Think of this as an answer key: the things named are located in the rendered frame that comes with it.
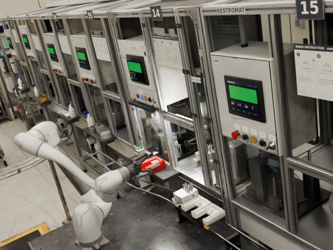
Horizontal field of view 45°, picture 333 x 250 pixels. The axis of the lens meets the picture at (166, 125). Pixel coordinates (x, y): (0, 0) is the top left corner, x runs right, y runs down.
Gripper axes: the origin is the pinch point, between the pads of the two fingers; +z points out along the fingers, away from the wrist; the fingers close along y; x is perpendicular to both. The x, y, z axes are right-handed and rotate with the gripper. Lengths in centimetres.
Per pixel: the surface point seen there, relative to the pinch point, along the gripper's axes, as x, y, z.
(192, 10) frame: -37, 89, 21
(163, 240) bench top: -19, -44, -15
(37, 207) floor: 228, -112, -51
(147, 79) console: 26, 45, 20
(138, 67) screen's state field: 33, 53, 18
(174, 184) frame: 54, -56, 38
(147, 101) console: 34.4, 27.1, 20.5
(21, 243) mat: 168, -111, -84
